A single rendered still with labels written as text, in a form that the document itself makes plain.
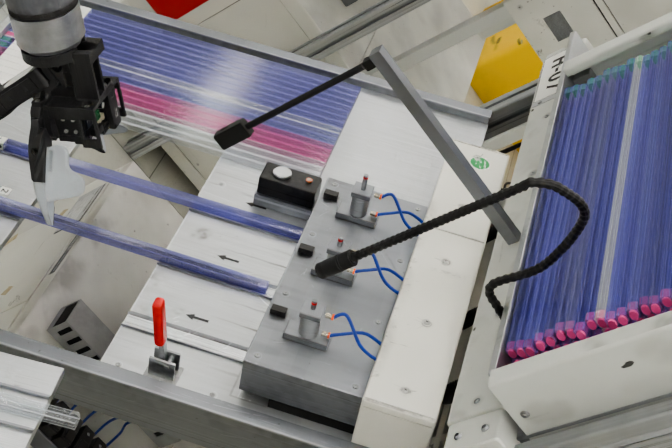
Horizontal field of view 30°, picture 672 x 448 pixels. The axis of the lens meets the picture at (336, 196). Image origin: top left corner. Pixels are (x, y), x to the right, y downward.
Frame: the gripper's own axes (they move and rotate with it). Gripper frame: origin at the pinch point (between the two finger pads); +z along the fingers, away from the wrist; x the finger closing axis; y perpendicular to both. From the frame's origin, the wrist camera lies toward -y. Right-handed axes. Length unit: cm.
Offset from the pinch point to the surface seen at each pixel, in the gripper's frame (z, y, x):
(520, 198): 8, 51, 16
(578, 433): 4, 62, -24
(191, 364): 11.9, 18.6, -14.5
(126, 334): 9.8, 10.6, -13.2
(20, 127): 3.0, -15.7, 15.7
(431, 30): 70, 6, 168
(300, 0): 40, -13, 125
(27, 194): 4.7, -9.1, 3.8
